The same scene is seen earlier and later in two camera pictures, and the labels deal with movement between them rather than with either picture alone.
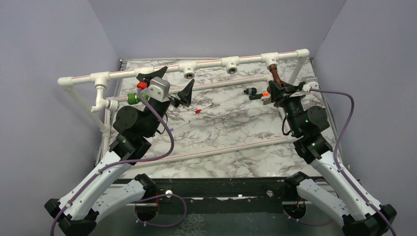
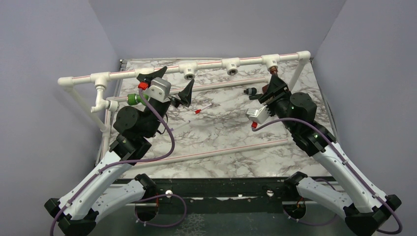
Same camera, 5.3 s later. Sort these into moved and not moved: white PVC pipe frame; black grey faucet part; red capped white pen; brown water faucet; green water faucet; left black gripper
Moved: white PVC pipe frame; brown water faucet
Not moved: red capped white pen; green water faucet; black grey faucet part; left black gripper
